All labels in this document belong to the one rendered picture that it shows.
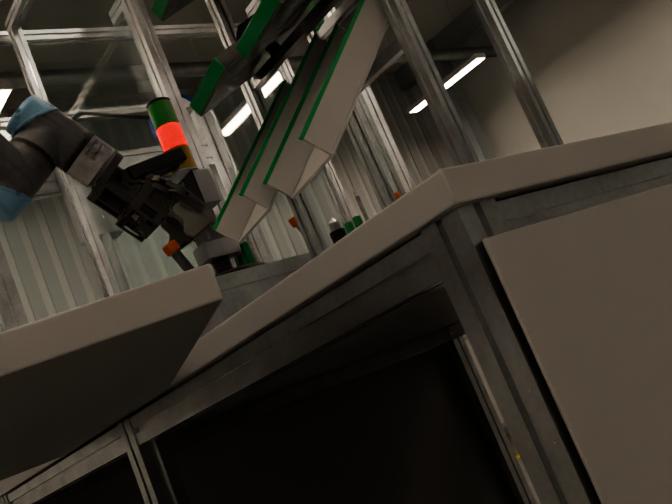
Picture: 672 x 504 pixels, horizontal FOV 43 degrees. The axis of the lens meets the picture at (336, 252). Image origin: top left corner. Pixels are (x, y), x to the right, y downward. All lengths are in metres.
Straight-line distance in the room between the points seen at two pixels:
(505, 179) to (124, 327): 0.31
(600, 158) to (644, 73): 11.95
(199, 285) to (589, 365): 0.30
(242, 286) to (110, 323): 0.62
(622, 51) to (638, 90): 0.60
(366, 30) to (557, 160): 0.40
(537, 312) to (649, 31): 12.08
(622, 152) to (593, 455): 0.30
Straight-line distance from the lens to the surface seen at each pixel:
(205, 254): 1.38
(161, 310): 0.61
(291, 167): 1.08
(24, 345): 0.61
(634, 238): 0.78
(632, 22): 12.82
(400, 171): 2.59
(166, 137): 1.69
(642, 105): 12.77
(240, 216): 1.20
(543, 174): 0.72
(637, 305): 0.75
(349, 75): 1.02
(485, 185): 0.67
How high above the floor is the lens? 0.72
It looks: 10 degrees up
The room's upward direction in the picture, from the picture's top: 23 degrees counter-clockwise
